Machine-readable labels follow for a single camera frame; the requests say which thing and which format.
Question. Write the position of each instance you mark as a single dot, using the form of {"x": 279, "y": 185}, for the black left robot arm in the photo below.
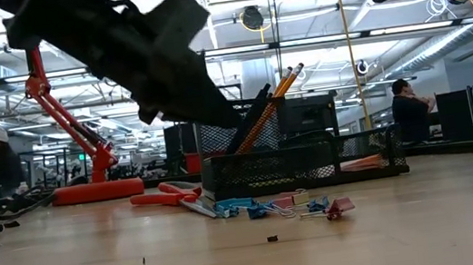
{"x": 43, "y": 20}

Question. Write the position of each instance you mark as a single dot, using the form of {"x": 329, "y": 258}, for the blue binder clip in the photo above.
{"x": 257, "y": 212}
{"x": 317, "y": 206}
{"x": 239, "y": 203}

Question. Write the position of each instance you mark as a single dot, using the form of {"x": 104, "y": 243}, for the black box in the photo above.
{"x": 312, "y": 115}

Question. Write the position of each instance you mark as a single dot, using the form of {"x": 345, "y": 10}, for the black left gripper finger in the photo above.
{"x": 193, "y": 113}
{"x": 206, "y": 93}

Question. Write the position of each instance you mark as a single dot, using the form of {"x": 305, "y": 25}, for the cream binder clip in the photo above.
{"x": 301, "y": 198}

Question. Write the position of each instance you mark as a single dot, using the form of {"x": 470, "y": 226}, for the red-pink binder clip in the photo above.
{"x": 341, "y": 205}

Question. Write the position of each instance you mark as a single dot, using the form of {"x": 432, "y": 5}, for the black mesh desk organizer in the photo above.
{"x": 291, "y": 168}

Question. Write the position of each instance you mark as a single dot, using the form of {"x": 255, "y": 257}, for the red desk lamp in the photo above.
{"x": 98, "y": 192}

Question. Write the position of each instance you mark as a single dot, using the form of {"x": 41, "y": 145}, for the pink sticky note pad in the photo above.
{"x": 362, "y": 164}

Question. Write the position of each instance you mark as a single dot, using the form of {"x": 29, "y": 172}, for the teal binder clip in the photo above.
{"x": 226, "y": 212}

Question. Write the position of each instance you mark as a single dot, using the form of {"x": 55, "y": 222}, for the small black debris bit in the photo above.
{"x": 272, "y": 238}
{"x": 11, "y": 224}

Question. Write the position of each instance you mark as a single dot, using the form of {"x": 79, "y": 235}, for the orange pencil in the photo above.
{"x": 283, "y": 90}
{"x": 273, "y": 95}

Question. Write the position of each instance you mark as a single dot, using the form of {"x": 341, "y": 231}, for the yellow-green eraser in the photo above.
{"x": 266, "y": 182}

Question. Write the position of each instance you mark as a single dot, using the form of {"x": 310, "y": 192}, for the black aluminium table frame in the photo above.
{"x": 472, "y": 148}

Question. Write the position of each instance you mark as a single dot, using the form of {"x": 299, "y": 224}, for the tiny black debris speck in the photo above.
{"x": 143, "y": 260}

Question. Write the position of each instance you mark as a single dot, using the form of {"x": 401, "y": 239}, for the silver ventilation duct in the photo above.
{"x": 436, "y": 51}

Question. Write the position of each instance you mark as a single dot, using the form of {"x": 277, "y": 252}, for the pink binder clip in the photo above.
{"x": 282, "y": 203}

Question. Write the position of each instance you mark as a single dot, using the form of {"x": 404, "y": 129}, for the black cabinet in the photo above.
{"x": 456, "y": 117}
{"x": 181, "y": 149}

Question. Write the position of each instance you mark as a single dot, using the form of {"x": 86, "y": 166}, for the red box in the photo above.
{"x": 192, "y": 163}

